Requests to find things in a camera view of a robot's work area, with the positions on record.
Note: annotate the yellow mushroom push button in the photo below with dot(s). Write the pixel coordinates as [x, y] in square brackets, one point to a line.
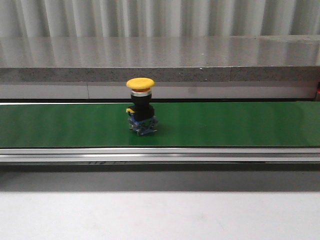
[141, 114]

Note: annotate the grey speckled stone counter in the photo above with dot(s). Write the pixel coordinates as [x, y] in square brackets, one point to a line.
[164, 59]

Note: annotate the green conveyor belt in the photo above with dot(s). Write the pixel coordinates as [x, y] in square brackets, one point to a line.
[180, 124]

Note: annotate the red orange object at edge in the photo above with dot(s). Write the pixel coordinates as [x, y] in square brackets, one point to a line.
[317, 95]

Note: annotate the white corrugated curtain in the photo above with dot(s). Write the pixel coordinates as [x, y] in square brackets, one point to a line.
[155, 18]

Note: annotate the white conveyor back rail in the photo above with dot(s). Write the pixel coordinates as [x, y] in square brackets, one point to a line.
[163, 90]

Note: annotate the aluminium conveyor front rail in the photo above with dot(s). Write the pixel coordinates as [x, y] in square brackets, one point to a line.
[157, 155]

